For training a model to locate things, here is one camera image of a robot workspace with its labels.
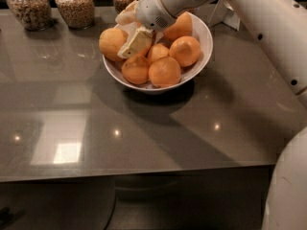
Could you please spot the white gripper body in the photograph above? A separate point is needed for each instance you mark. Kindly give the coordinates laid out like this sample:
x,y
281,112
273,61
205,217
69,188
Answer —
x,y
153,10

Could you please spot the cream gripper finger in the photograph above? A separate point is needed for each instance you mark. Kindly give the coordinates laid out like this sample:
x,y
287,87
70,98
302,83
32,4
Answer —
x,y
136,36
127,15

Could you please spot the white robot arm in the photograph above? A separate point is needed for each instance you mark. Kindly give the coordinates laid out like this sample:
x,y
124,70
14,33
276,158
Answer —
x,y
280,27

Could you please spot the white ceramic bowl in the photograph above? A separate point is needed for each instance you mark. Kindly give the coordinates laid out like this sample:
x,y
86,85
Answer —
x,y
201,32

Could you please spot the small orange centre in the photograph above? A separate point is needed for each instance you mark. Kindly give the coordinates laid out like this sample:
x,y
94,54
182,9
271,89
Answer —
x,y
156,52

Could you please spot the orange far left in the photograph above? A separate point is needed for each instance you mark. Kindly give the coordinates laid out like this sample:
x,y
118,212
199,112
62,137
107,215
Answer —
x,y
111,41

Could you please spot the orange front left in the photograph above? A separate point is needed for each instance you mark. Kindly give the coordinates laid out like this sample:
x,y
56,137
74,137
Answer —
x,y
136,69

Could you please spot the orange top back right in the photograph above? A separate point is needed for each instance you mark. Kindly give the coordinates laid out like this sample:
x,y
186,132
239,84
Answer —
x,y
182,27

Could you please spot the orange front centre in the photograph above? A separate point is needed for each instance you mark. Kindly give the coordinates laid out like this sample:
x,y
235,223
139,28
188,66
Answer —
x,y
165,72

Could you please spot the white card stand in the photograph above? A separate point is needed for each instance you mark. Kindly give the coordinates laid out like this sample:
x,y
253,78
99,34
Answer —
x,y
223,13

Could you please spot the glass jar far left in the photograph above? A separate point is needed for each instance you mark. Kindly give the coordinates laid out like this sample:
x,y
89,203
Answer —
x,y
33,15

